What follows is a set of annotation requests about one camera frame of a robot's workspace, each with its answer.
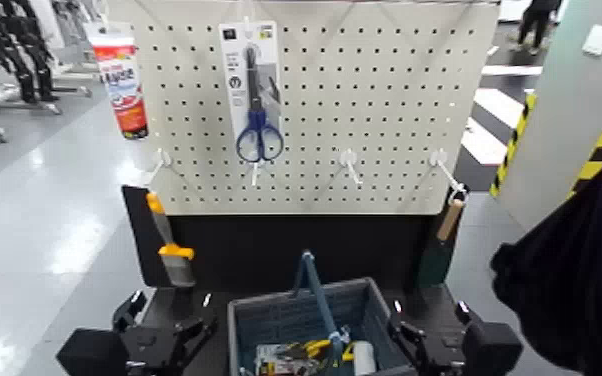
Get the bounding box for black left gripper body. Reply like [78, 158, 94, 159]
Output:
[121, 321, 198, 376]

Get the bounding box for white wall plate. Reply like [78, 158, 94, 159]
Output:
[581, 23, 602, 58]

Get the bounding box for yellow handled pliers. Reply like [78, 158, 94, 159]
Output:
[279, 338, 357, 367]

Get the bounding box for white pegboard panel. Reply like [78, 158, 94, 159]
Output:
[131, 0, 501, 216]

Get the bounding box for blue handled scissors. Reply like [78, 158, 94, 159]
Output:
[235, 46, 285, 163]

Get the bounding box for wooden handled green brush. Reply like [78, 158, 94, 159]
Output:
[417, 198, 466, 287]

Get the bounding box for blue crate handle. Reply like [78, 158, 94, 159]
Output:
[293, 250, 352, 363]

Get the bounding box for white metal support frame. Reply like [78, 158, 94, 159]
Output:
[0, 20, 94, 144]

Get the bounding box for orange-handled paint scraper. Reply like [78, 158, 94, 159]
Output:
[145, 191, 197, 288]

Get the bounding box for red white tube package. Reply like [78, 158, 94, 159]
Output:
[89, 32, 149, 141]

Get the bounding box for colourful packaged item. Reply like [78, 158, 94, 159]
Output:
[254, 343, 307, 376]

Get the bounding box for scissors retail card package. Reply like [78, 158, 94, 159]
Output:
[218, 20, 284, 159]

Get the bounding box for dark navy cloth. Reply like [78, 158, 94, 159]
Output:
[489, 163, 602, 376]

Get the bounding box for grey plastic crate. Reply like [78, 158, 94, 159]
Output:
[226, 277, 419, 376]

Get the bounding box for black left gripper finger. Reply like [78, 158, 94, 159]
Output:
[112, 290, 148, 333]
[173, 292, 219, 349]

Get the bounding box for yellow black hazard tape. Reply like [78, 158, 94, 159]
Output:
[567, 130, 602, 199]
[488, 91, 538, 199]

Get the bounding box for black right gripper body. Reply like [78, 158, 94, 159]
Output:
[417, 329, 471, 376]

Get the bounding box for person in black clothes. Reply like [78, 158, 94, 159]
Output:
[515, 0, 564, 55]

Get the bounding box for white roll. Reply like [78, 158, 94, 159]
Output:
[352, 341, 376, 376]

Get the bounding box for black display stand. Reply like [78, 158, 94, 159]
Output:
[121, 183, 471, 376]

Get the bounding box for black humanoid robot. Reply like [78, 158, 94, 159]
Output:
[0, 0, 62, 104]

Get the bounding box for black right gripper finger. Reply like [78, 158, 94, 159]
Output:
[454, 300, 487, 340]
[387, 299, 428, 352]

